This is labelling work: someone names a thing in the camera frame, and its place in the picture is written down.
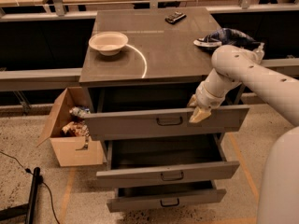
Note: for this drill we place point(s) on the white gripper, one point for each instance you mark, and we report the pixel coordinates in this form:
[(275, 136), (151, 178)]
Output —
[(206, 99)]

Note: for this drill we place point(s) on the grey top drawer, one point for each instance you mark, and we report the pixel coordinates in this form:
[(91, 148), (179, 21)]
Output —
[(163, 123)]

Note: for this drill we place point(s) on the grey bottom drawer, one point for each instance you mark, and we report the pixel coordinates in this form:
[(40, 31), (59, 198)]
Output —
[(165, 196)]

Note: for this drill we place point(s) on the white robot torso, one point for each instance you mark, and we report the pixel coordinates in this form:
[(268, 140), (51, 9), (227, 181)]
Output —
[(279, 197)]

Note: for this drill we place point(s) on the black remote control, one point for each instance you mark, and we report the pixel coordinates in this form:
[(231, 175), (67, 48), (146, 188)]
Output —
[(175, 18)]

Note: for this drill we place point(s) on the grey drawer cabinet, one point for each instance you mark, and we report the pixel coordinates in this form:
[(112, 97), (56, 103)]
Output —
[(157, 71)]

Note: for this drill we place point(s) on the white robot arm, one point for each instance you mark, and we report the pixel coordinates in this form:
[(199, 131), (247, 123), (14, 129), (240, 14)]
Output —
[(232, 66)]

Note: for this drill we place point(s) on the black stand base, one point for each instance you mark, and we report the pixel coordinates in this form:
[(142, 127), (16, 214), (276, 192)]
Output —
[(27, 209)]

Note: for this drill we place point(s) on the snack bag in box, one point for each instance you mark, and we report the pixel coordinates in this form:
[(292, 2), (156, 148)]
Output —
[(79, 112)]

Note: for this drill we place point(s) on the white bowl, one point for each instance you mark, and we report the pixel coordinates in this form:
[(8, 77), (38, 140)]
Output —
[(108, 43)]

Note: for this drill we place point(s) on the grey drawer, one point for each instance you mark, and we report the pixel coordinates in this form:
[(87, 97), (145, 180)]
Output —
[(165, 196), (165, 161), (163, 123)]

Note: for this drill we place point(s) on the grey middle drawer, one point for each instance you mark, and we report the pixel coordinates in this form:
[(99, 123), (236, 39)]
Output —
[(165, 161)]

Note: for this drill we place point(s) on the blue chip bag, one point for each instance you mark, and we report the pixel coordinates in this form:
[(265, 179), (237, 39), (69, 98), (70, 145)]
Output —
[(226, 36)]

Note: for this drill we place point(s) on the cardboard box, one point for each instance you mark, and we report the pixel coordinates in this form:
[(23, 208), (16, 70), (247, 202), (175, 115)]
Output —
[(70, 150)]

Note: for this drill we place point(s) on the crumpled wrapper in box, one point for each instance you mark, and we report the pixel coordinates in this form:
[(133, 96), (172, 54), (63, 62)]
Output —
[(76, 128)]

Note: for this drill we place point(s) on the clear sanitizer bottle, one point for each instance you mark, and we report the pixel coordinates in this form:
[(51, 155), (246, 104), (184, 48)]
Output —
[(259, 53)]

